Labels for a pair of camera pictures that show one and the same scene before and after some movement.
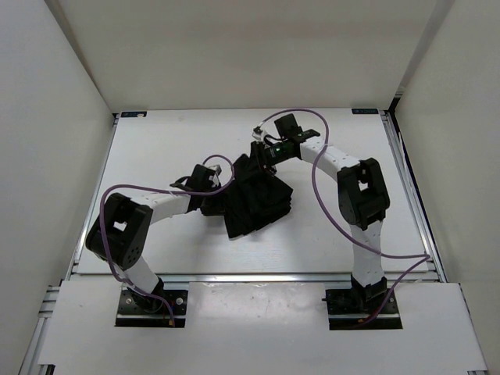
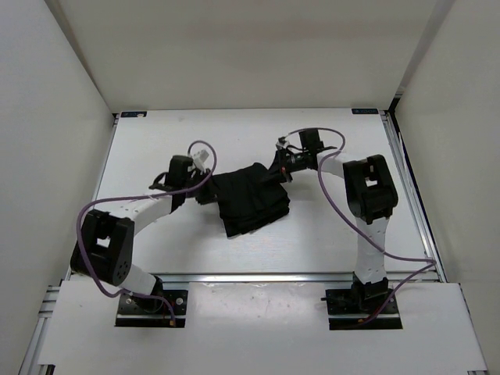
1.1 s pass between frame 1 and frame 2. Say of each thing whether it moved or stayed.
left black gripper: moved
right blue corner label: stayed
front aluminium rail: stayed
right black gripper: moved
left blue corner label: stayed
